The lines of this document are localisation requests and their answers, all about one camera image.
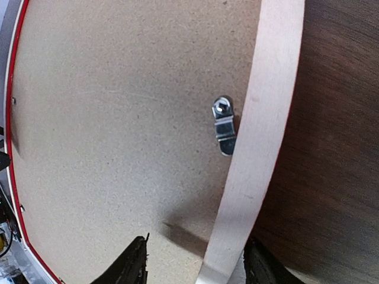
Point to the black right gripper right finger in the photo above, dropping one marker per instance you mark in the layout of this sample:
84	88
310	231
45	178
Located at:
262	267

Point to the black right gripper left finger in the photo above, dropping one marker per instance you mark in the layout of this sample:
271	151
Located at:
129	267

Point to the pink wooden picture frame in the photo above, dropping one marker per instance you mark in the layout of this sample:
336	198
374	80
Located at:
259	128

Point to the brown backing board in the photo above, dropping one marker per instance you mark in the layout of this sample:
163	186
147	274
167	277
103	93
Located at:
113	133

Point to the metal turn clip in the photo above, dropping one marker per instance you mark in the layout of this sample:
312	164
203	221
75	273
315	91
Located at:
224	125

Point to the aluminium front rail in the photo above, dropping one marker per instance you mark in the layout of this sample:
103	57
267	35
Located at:
18	266

